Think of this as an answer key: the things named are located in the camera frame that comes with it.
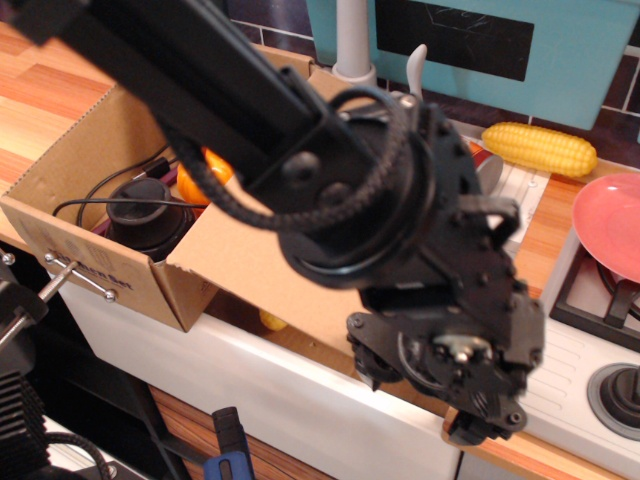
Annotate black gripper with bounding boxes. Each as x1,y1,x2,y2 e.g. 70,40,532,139
346,287,545,446

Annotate brown cardboard kitchen set box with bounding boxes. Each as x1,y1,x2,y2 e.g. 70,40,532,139
1,43,361,372

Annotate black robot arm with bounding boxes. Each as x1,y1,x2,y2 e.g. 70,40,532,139
2,1,544,446

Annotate white toy sink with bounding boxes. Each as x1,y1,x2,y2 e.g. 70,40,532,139
47,134,551,480

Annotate grey toy stove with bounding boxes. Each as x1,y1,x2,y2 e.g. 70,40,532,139
521,232,639,479

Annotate yellow toy corn in sink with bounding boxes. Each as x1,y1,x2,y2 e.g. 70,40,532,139
258,309,288,332

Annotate black stove knob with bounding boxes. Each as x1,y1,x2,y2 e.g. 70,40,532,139
587,363,639,441

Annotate red orange toy can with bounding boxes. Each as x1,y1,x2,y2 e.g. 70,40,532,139
468,141,504,195

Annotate pink plate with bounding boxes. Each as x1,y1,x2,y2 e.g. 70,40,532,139
572,173,639,283

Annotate yellow toy corn on counter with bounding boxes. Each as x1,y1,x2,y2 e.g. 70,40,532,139
481,122,598,178

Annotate orange toy pumpkin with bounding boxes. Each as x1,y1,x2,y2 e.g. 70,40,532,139
176,147,234,205

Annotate grey toy faucet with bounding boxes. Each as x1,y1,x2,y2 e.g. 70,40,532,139
332,0,428,100

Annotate teal box with black panel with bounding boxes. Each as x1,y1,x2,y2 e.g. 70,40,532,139
304,0,640,131

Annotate metal clamp with black body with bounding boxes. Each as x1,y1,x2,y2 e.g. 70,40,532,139
1,250,117,377

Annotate blue black clamp handle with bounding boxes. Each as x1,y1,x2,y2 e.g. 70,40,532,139
203,407,256,480

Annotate black round device with cable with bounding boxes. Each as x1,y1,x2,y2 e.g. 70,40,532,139
52,144,209,264

